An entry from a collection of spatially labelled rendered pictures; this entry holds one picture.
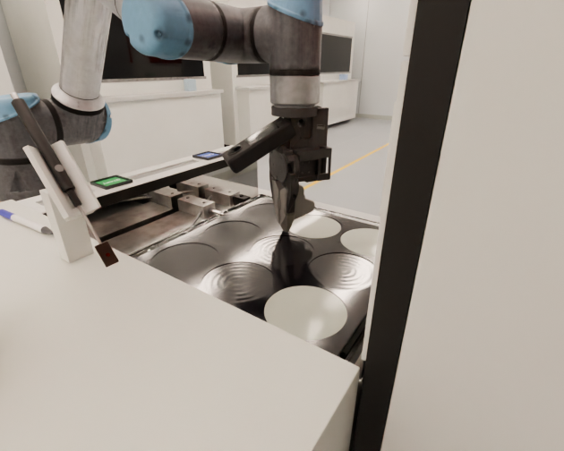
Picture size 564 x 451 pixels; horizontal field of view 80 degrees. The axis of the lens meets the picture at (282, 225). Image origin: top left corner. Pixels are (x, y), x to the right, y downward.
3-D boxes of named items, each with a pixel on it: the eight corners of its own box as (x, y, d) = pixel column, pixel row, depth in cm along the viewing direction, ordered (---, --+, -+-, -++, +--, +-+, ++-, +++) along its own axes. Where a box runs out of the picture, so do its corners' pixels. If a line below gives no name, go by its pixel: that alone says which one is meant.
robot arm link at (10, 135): (-17, 154, 79) (-39, 92, 74) (45, 146, 90) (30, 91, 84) (4, 161, 73) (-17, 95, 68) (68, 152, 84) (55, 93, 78)
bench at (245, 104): (311, 135, 629) (315, 8, 544) (249, 154, 495) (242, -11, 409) (264, 129, 684) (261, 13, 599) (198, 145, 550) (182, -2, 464)
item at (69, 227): (115, 259, 39) (88, 144, 33) (81, 276, 36) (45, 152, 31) (88, 245, 42) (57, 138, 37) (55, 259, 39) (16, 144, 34)
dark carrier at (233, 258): (418, 239, 59) (419, 236, 59) (328, 373, 33) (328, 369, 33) (261, 199, 77) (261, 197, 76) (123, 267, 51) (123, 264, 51)
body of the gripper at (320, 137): (330, 183, 56) (336, 106, 51) (283, 191, 53) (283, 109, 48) (309, 172, 62) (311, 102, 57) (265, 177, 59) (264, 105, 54)
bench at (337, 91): (357, 120, 793) (366, 21, 708) (320, 131, 659) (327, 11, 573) (317, 116, 848) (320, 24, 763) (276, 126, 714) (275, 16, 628)
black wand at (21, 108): (4, 97, 34) (5, 90, 33) (20, 97, 35) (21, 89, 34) (104, 268, 35) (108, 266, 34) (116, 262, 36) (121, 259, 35)
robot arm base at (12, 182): (-16, 196, 82) (-30, 155, 78) (48, 181, 94) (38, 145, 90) (18, 207, 76) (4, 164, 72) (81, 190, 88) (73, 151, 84)
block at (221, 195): (240, 202, 79) (239, 190, 77) (230, 207, 76) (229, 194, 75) (215, 195, 83) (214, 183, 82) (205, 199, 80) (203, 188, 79)
